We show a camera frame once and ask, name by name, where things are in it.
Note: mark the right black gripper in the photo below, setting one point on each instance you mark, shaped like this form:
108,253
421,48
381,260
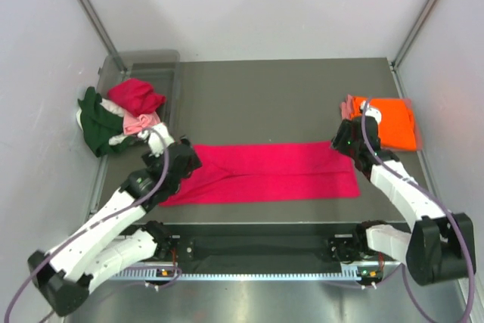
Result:
338,141

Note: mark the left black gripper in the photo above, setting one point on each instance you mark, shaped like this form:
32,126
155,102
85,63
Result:
193,165

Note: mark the magenta t shirt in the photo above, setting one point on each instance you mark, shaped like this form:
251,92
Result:
255,173

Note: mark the red t shirt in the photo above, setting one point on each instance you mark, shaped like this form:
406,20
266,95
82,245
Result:
136,96

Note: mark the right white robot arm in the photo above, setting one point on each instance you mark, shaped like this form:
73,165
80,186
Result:
439,245

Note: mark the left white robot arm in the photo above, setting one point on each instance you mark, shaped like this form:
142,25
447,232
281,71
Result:
66,275

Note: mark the folded salmon pink t shirt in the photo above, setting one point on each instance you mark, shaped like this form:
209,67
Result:
350,108

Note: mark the folded orange t shirt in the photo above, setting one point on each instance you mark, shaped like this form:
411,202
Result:
396,125

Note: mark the light pink t shirt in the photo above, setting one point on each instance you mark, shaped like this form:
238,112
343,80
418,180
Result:
132,125

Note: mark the dark green t shirt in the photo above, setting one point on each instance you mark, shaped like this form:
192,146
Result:
91,101

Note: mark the white t shirt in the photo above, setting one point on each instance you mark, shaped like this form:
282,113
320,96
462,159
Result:
111,107

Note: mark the grey plastic bin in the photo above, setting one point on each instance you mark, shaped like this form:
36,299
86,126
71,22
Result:
160,68

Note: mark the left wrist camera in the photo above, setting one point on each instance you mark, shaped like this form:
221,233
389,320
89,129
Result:
157,138

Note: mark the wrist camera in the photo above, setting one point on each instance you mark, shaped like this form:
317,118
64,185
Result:
157,138
372,113

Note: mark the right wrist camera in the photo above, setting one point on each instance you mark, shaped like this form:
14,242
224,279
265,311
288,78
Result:
372,113

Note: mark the slotted grey cable duct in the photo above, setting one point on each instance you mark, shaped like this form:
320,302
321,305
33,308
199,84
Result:
162,273

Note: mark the right aluminium frame post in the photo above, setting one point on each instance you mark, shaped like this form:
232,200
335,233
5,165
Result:
414,32

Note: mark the aluminium frame post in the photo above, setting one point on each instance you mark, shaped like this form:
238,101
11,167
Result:
101,31
414,32

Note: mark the left aluminium frame post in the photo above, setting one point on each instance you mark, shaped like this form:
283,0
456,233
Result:
101,31

